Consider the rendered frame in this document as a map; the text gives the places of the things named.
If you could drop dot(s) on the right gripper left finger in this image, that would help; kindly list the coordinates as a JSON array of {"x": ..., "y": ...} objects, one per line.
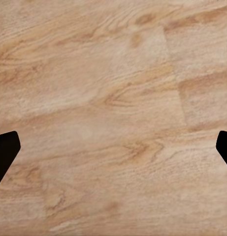
[{"x": 9, "y": 148}]

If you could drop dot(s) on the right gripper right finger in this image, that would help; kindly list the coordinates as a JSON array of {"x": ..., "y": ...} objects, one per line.
[{"x": 221, "y": 144}]

